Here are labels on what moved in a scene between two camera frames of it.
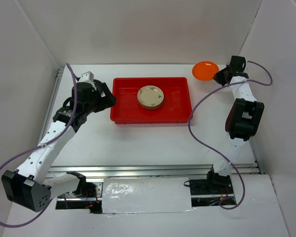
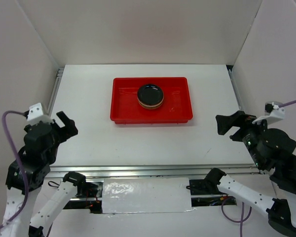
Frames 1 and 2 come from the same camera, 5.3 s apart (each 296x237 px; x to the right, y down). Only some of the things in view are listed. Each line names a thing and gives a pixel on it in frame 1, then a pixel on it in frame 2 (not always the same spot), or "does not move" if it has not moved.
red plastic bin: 175,108 does not move
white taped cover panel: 144,195 does not move
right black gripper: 217,76 → 239,118
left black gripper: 107,101 → 70,123
